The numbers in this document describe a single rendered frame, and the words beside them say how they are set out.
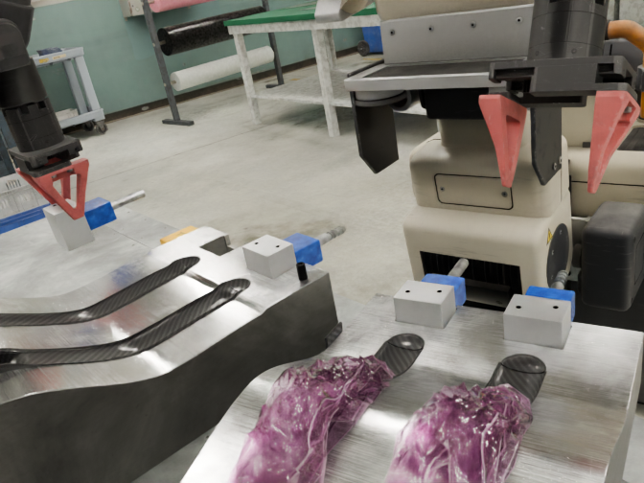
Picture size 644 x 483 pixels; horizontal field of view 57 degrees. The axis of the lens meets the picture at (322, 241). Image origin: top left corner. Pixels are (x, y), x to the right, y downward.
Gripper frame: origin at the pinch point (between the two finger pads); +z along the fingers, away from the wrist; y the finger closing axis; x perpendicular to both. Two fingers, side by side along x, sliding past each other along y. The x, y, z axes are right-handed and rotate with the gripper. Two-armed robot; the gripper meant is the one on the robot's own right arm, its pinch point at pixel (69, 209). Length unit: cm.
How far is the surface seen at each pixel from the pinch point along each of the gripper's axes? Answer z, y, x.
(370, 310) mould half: 10.2, 40.9, 14.2
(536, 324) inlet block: 8, 57, 19
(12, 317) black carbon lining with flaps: 3.3, 17.1, -13.5
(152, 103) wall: 95, -590, 271
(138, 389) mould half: 6.5, 36.1, -9.1
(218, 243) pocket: 7.4, 15.5, 12.0
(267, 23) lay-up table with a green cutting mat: 19, -319, 264
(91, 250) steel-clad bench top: 15.2, -22.7, 6.0
